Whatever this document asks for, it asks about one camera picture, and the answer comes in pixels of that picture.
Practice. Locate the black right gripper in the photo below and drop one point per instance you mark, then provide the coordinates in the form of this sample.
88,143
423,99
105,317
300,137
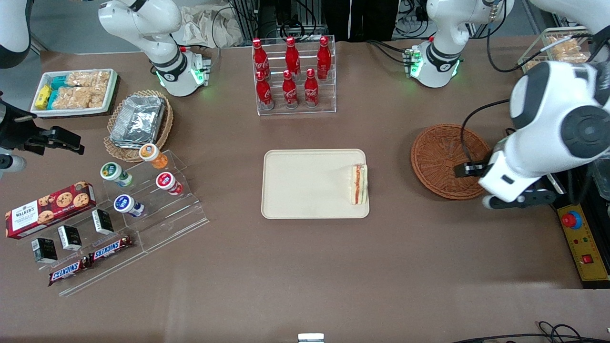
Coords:
18,134

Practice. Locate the triangle sandwich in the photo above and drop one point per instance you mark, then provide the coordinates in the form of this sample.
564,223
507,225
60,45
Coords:
358,186

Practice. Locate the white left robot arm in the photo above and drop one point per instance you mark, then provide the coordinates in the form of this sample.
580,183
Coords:
548,119

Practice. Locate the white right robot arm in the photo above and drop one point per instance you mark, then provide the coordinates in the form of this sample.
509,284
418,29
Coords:
143,24

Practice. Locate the brown round wicker basket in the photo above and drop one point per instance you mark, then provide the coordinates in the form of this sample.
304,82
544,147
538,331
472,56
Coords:
438,157

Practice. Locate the white rectangular snack tray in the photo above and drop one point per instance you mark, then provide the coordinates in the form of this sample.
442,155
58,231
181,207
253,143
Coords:
112,90

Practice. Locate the light tan wicker basket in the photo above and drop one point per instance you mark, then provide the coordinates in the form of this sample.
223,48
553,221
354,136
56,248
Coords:
164,128

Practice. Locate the cream plastic tray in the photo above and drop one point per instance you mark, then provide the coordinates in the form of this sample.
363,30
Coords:
305,186

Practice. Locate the teal snack packet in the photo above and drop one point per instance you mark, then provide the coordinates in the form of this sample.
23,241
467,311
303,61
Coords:
53,99
59,82

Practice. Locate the yellow snack packet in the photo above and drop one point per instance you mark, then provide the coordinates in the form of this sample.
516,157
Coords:
43,97

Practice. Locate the clear bag of rice crackers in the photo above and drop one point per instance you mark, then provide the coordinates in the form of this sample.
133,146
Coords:
562,45
572,57
78,97
88,78

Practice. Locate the green lid yoghurt cup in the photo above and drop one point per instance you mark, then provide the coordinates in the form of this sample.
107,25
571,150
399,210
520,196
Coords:
113,172

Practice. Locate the red Walkers cookie box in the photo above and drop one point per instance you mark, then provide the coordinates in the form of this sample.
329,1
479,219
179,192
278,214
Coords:
47,209

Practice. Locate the stack of foil containers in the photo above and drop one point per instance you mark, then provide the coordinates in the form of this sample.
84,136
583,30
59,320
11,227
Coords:
138,121

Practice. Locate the small black box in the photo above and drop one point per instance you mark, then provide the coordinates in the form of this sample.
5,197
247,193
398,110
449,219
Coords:
69,238
44,250
102,222

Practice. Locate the blue lid yoghurt cup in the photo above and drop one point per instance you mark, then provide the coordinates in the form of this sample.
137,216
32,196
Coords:
125,205

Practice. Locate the orange lid yoghurt cup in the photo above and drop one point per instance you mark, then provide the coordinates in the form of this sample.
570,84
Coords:
151,155

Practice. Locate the red lid yoghurt cup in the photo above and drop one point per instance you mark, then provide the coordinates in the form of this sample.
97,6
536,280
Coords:
167,182

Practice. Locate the Snickers chocolate bar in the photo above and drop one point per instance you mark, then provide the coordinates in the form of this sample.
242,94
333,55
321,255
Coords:
66,271
110,248

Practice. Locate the clear plastic container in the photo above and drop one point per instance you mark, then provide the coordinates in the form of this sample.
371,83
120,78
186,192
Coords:
603,183

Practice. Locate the black yellow control box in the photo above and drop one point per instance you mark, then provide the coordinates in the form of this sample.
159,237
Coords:
584,243

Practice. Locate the clear acrylic stepped stand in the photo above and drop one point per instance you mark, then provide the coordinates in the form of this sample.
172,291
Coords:
176,219
109,271

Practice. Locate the clear acrylic bottle rack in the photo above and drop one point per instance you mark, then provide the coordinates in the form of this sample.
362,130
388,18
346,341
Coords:
329,95

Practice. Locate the red cola bottle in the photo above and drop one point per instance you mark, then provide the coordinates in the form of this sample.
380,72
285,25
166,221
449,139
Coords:
289,93
311,90
259,57
264,93
292,57
324,59

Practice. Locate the bystander dark clothing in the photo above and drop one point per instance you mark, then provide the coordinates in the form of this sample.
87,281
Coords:
362,19

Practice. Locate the crumpled beige cloth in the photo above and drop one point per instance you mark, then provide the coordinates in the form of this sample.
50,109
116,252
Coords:
205,26

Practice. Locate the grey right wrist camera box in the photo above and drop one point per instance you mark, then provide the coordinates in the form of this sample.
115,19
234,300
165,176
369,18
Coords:
12,164

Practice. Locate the small silver metal bracket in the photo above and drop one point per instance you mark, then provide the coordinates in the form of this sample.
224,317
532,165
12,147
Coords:
310,338

